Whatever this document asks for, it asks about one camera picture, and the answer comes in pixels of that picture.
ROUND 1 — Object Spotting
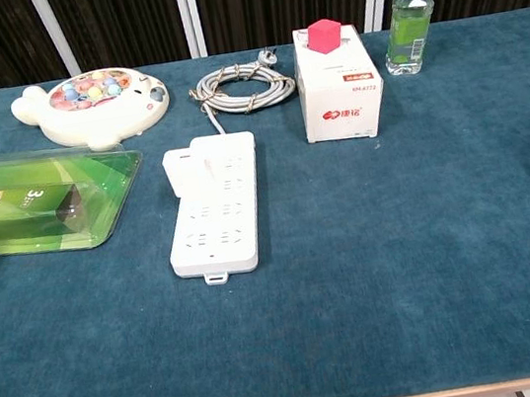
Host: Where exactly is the clear bottle with green label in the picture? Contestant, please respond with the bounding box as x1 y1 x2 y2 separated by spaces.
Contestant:
375 0 444 79

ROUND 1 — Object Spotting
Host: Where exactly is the cream fish-shaped fishing toy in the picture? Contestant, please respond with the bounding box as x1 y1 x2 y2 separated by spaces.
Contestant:
6 59 178 164

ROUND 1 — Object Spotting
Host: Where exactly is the white plug adapter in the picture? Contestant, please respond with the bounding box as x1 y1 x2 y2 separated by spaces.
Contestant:
159 146 205 200

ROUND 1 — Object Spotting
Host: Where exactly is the red cube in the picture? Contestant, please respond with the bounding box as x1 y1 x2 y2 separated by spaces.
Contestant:
304 17 346 57

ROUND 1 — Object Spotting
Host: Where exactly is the green blister package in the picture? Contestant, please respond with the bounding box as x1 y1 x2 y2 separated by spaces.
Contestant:
0 132 156 263

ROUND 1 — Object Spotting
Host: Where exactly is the white power strip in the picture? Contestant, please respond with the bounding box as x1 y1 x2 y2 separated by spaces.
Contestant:
152 128 276 292

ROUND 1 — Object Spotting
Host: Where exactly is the teal table cloth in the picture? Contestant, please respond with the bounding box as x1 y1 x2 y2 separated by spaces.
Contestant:
0 7 530 397

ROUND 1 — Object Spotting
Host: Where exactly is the white cardboard box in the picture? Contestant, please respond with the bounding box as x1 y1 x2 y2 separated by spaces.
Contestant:
288 18 392 146

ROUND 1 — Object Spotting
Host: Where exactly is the grey cable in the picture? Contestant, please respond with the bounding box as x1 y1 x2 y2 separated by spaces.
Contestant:
184 43 304 140

